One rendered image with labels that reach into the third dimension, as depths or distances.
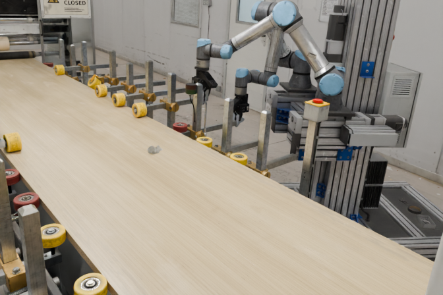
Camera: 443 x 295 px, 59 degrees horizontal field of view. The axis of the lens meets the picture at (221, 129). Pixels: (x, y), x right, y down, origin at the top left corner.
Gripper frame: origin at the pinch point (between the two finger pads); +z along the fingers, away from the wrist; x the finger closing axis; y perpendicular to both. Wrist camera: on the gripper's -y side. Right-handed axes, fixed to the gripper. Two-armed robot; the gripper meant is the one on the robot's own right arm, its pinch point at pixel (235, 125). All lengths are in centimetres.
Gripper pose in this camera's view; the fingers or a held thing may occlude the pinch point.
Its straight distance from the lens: 246.0
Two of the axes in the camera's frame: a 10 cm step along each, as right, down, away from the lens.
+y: 7.5, -1.7, 6.3
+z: -0.6, 9.4, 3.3
